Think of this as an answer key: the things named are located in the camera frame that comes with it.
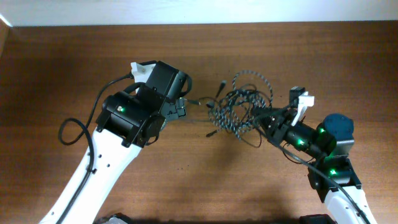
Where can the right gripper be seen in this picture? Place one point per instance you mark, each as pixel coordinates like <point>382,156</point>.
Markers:
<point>277,125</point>

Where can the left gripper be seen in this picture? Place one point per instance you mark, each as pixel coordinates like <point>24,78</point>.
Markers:
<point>175,109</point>

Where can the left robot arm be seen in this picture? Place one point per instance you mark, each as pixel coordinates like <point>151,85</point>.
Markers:
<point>130,120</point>

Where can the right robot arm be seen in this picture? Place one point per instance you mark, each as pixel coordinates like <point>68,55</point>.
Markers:
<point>324,150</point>

